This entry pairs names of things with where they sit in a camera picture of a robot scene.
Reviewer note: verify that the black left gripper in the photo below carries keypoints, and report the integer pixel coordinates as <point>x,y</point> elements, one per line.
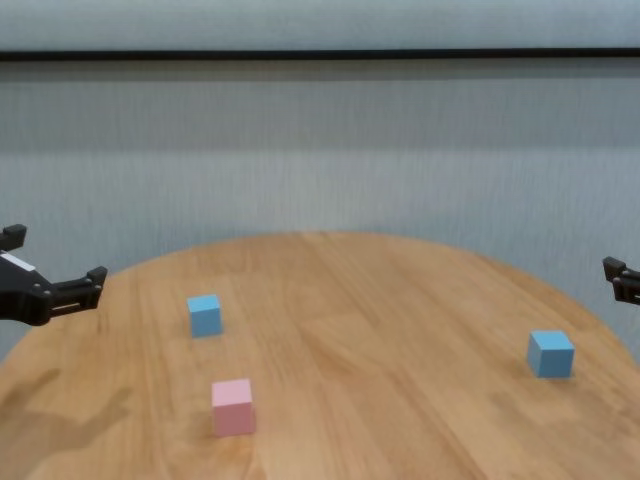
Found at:
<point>20,295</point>

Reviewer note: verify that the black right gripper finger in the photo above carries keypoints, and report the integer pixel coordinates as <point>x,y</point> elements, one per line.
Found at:
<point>625,287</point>

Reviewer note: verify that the blue cube block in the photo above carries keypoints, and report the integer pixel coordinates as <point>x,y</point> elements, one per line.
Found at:
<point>205,317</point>
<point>550,355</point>

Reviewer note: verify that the pink cube block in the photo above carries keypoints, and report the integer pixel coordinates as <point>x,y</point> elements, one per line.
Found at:
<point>232,410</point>

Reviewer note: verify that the black wall rail strip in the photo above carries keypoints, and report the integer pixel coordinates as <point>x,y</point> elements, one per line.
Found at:
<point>320,54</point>

